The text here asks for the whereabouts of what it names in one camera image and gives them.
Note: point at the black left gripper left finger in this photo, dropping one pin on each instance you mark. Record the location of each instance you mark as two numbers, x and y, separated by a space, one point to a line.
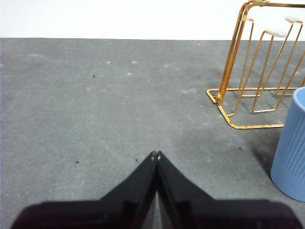
114 210

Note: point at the blue ribbed plastic cup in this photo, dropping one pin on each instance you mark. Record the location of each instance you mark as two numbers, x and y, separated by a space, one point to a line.
293 148

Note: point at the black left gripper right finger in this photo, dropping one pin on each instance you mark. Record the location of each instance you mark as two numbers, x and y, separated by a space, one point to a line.
202 212

